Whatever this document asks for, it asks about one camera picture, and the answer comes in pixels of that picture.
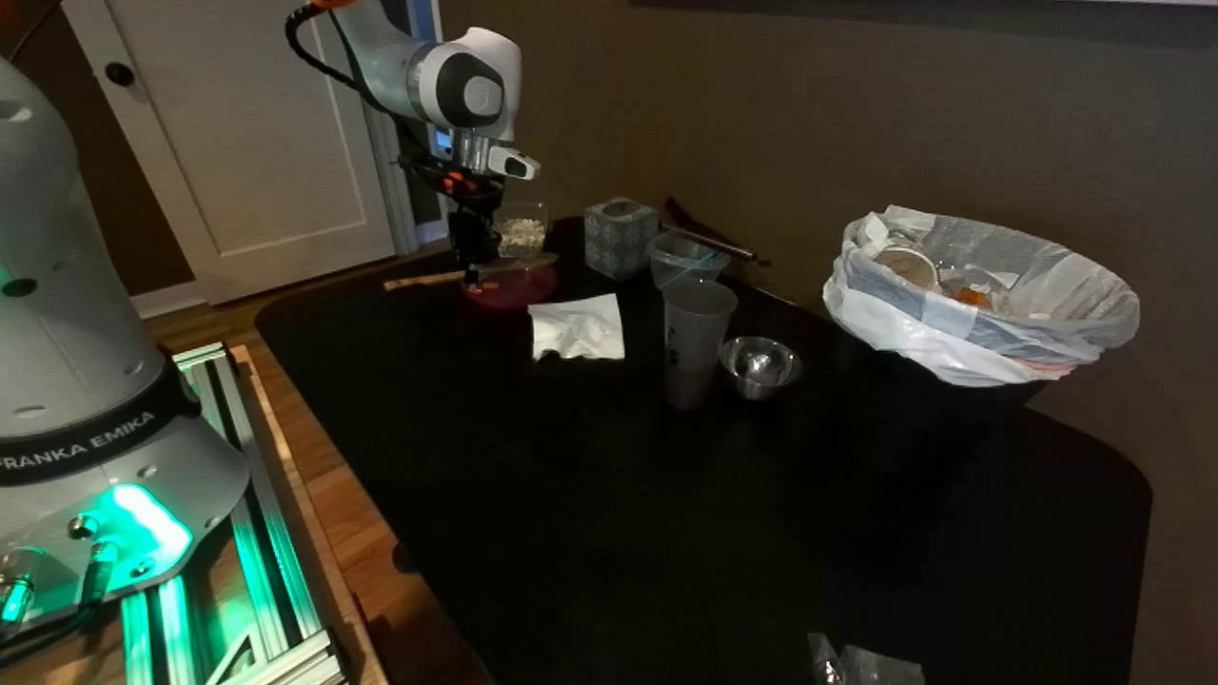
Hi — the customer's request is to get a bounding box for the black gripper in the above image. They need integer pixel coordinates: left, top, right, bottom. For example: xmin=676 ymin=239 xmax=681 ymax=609
xmin=432 ymin=159 xmax=502 ymax=262

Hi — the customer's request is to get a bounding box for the wooden spoon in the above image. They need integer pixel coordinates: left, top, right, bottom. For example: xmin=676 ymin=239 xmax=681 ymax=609
xmin=382 ymin=254 xmax=563 ymax=296

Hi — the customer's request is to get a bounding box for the pink plate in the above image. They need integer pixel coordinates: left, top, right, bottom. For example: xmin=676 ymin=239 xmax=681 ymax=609
xmin=464 ymin=254 xmax=558 ymax=310

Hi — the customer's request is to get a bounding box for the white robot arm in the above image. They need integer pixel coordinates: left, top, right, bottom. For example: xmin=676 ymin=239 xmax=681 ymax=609
xmin=0 ymin=0 xmax=535 ymax=637

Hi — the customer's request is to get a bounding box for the clear container with oats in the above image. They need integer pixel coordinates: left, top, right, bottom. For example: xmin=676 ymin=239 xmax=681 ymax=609
xmin=498 ymin=203 xmax=549 ymax=260

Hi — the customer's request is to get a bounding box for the grey stone block holder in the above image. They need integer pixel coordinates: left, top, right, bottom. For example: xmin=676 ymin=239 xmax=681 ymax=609
xmin=582 ymin=200 xmax=657 ymax=279

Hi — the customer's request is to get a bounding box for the white crumpled napkin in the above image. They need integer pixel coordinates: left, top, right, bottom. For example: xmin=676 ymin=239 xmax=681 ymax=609
xmin=529 ymin=292 xmax=623 ymax=361

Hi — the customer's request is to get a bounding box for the translucent plastic cup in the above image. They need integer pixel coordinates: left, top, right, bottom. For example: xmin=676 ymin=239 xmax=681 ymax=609
xmin=663 ymin=279 xmax=737 ymax=413

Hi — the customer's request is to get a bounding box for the white door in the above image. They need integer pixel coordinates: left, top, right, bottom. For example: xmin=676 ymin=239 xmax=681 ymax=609
xmin=61 ymin=0 xmax=392 ymax=306

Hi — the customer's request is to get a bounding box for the small metal bowl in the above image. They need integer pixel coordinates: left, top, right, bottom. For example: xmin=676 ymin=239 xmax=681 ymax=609
xmin=719 ymin=335 xmax=803 ymax=399

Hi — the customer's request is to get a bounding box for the trash bin with white bag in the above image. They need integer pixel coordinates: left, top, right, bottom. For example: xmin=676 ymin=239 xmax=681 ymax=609
xmin=819 ymin=203 xmax=1147 ymax=476

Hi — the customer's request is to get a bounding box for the dark utensil near wall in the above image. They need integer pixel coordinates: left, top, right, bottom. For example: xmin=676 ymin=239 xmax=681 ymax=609
xmin=663 ymin=200 xmax=770 ymax=268

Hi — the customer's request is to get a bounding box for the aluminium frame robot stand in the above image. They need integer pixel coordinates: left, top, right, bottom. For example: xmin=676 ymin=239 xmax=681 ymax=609
xmin=0 ymin=339 xmax=392 ymax=685

